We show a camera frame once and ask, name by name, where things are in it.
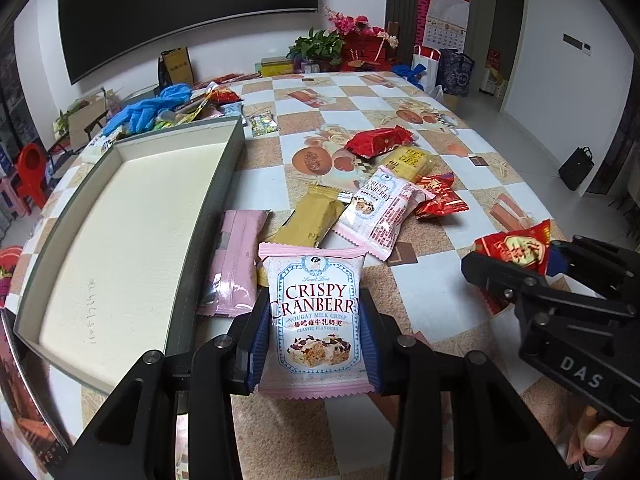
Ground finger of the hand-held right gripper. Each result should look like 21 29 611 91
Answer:
547 234 640 302
460 251 640 333

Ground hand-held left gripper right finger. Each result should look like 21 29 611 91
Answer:
360 287 571 480

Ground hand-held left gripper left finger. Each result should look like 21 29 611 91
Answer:
52 290 273 480

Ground red crinkled snack packet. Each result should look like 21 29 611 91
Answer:
412 172 471 220
472 219 553 317

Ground pink white nougat packet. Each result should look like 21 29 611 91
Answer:
332 165 436 261
257 242 375 401

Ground gold snack packet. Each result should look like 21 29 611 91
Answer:
256 185 355 288

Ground yellow rice cracker packet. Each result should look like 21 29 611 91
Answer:
385 146 435 183

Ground grey shallow tray box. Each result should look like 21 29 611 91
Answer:
12 115 246 396

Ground person's right hand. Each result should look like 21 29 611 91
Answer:
565 407 638 476

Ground plain pink snack packet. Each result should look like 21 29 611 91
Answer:
196 209 271 318

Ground red pillow snack packet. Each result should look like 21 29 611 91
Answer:
344 126 418 161

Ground yellow red bag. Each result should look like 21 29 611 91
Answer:
480 49 511 96

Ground blue patterned shopping bag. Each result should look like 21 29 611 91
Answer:
439 49 476 97

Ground small colourful candy packet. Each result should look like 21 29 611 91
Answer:
248 114 278 137

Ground white red shopping bag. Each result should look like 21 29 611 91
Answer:
411 45 442 91

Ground checkered printed tablecloth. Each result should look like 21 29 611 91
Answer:
15 70 640 480

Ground yellow snack wrapper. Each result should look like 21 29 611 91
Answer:
172 95 221 123

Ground white printed plastic bag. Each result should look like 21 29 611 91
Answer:
82 132 121 163

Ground red snack bag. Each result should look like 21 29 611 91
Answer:
207 85 243 106

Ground pile of blue gloves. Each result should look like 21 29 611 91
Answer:
102 84 193 136

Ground red gift box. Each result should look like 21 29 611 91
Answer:
342 30 401 63

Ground green yellow tin box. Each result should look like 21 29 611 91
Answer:
260 57 296 77

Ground red plastic chair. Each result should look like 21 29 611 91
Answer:
15 142 51 211

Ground pink plastic stool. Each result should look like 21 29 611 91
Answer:
0 175 26 221

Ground pink artificial flowers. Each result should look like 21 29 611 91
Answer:
324 6 371 36

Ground green potted plant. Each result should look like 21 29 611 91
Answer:
286 27 346 63

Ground wall calendar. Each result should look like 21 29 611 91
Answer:
425 0 471 53

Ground black wall screen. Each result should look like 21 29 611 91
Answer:
57 0 321 86

